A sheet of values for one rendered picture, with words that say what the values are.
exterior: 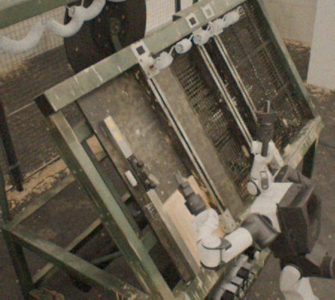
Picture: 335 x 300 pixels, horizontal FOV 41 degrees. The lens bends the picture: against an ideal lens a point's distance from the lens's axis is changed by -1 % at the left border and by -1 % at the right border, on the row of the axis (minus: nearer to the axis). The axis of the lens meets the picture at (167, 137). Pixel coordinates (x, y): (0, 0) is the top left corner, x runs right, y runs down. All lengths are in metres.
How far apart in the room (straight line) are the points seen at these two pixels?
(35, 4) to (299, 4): 5.80
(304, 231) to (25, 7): 1.72
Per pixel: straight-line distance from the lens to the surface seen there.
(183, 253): 2.40
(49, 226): 4.21
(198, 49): 2.81
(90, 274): 2.67
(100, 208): 2.14
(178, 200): 2.44
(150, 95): 2.43
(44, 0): 2.48
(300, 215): 2.14
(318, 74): 6.38
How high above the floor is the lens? 2.79
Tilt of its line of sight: 33 degrees down
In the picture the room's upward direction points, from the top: 3 degrees counter-clockwise
